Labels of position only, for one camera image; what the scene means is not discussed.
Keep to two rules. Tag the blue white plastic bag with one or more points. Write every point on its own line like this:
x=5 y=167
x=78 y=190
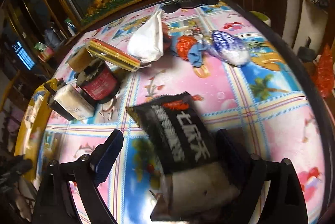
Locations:
x=228 y=48

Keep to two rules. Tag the colourful patterned tablecloth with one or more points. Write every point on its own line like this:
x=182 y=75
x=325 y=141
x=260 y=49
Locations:
x=262 y=102

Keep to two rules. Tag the yellow cardboard box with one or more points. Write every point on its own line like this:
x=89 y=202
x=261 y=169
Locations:
x=34 y=142

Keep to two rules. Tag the black object on table edge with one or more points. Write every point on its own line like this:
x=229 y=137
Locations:
x=174 y=5

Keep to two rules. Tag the motor with brown roller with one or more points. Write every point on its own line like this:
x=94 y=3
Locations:
x=94 y=76

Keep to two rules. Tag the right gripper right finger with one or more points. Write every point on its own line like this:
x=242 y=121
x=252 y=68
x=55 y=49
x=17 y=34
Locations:
x=285 y=201

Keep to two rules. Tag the black snack bag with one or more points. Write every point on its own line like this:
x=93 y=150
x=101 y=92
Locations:
x=179 y=136

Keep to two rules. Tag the blue cloth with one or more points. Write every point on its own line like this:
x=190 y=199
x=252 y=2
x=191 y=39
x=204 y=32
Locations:
x=195 y=54

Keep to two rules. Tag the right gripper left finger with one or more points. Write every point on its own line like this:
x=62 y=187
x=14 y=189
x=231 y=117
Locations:
x=55 y=202

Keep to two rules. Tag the white face tissue pack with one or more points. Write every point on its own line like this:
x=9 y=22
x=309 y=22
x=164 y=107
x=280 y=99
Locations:
x=68 y=102

